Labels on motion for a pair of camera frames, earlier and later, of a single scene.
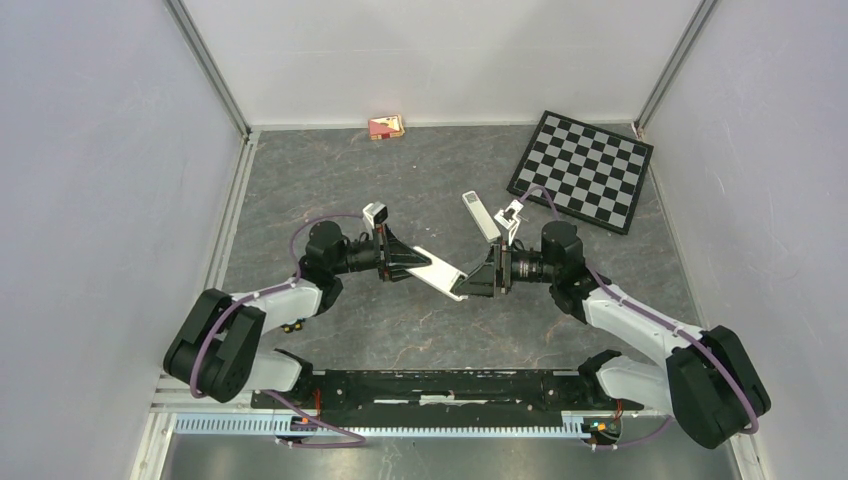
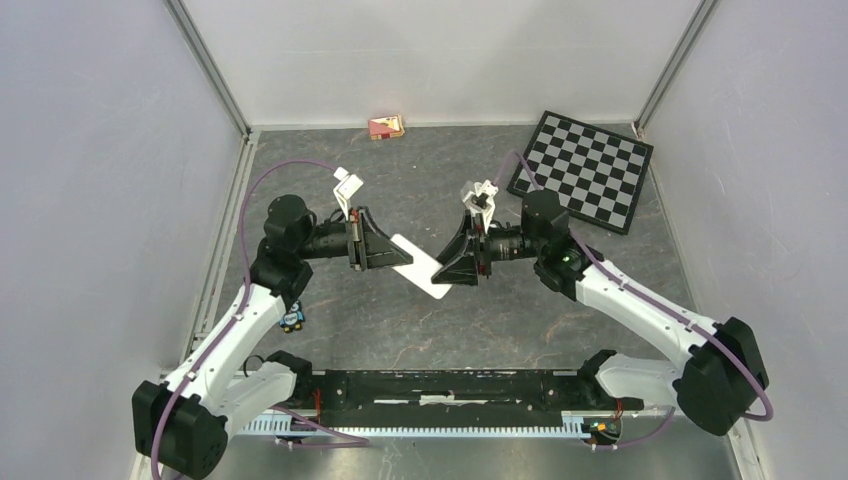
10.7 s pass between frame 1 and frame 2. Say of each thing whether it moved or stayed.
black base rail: stayed
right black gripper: moved
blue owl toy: stayed
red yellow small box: stayed
